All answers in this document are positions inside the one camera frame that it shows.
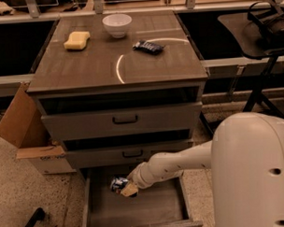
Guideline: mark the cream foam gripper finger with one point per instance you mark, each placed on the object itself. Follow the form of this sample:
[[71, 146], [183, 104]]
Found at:
[[129, 190]]

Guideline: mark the blue pepsi can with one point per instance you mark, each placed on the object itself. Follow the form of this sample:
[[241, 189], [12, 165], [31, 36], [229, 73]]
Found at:
[[118, 184]]

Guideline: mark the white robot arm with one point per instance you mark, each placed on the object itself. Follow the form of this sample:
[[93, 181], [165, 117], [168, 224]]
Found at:
[[246, 159]]

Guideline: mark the grey middle drawer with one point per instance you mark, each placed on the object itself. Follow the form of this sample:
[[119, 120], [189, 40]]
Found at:
[[122, 149]]

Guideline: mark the grey open bottom drawer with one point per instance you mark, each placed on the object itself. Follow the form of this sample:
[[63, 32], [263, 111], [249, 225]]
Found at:
[[164, 204]]

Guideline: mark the grey top drawer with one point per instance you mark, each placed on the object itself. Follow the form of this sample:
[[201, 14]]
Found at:
[[121, 113]]

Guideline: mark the grey drawer cabinet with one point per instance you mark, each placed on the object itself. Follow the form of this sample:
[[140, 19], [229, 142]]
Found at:
[[108, 64]]

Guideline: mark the black bar on floor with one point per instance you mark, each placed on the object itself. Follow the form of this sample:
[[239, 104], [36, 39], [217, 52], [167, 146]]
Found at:
[[39, 214]]

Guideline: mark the open cardboard box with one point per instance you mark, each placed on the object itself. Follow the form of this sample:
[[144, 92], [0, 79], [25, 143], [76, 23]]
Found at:
[[22, 127]]

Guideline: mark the dark blue snack packet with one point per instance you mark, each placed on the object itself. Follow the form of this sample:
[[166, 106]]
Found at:
[[148, 47]]

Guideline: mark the yellow sponge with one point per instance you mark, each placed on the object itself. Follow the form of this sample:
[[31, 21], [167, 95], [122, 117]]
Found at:
[[77, 40]]

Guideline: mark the white ceramic bowl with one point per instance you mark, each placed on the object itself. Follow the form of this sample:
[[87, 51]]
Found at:
[[117, 25]]

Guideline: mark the black side table stand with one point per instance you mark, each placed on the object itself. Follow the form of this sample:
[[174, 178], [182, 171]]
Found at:
[[256, 55]]

